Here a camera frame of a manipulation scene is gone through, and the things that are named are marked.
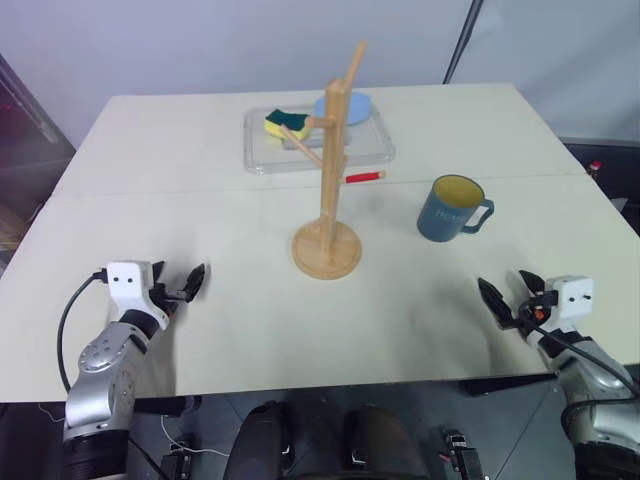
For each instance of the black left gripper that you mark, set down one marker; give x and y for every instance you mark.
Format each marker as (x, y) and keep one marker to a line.
(163, 295)

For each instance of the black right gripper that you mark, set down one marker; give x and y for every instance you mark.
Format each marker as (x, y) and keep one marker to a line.
(539, 304)

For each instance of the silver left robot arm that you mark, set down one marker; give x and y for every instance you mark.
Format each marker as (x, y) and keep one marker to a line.
(100, 370)

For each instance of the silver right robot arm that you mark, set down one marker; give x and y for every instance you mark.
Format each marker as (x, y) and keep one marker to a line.
(595, 390)

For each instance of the wooden mug tree stand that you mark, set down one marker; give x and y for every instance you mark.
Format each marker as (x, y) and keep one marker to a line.
(331, 200)

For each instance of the blue mug yellow inside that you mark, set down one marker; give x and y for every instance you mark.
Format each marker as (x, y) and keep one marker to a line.
(446, 217)

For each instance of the red capped bottle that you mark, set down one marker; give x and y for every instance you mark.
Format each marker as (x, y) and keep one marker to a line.
(595, 168)

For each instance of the small black motor box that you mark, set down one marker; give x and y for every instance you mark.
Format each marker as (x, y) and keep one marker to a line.
(177, 462)
(460, 452)

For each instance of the yellow green sponge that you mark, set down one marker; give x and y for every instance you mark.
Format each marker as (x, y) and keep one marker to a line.
(286, 124)

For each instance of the dark cabinet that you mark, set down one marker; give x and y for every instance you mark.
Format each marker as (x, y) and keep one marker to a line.
(25, 165)

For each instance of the dark rounded shape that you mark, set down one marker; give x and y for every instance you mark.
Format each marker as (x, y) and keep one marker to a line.
(385, 442)
(272, 440)

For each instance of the red marker pen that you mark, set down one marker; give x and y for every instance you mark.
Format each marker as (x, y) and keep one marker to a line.
(364, 176)

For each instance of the clear plastic tray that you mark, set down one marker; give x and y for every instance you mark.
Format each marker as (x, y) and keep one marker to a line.
(370, 150)

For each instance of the light blue round plate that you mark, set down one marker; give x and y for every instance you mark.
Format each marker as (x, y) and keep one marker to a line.
(358, 107)

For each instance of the black slanted pole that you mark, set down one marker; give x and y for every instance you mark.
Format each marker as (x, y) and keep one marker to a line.
(462, 40)

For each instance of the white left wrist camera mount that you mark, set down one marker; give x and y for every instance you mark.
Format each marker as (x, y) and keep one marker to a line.
(129, 287)

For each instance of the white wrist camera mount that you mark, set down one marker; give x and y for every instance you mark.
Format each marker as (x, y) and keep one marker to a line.
(129, 287)
(570, 300)

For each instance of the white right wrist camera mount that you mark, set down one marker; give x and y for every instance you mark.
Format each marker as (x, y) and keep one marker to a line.
(570, 300)

